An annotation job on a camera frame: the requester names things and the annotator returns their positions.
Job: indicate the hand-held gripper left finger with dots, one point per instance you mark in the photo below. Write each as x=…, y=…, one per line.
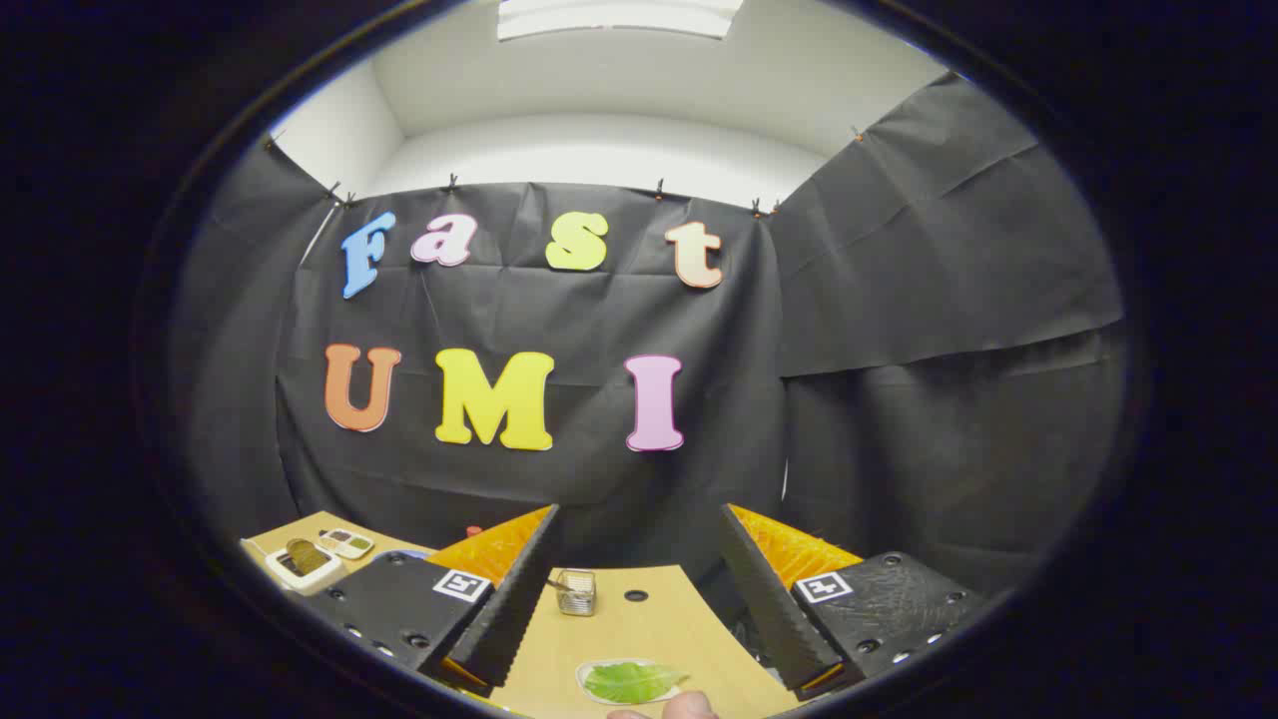
x=509, y=609

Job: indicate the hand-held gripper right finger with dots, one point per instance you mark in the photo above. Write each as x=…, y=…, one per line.
x=764, y=599

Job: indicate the green lettuce leaf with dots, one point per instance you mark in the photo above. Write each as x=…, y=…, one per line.
x=629, y=682

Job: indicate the brown toast slice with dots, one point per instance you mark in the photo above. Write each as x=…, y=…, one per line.
x=307, y=556

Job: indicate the white sectioned bean dish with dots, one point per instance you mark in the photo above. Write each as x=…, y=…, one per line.
x=346, y=544

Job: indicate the white toaster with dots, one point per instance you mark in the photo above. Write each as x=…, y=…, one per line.
x=300, y=581

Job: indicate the ceiling light panel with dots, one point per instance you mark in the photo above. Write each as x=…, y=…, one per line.
x=619, y=15

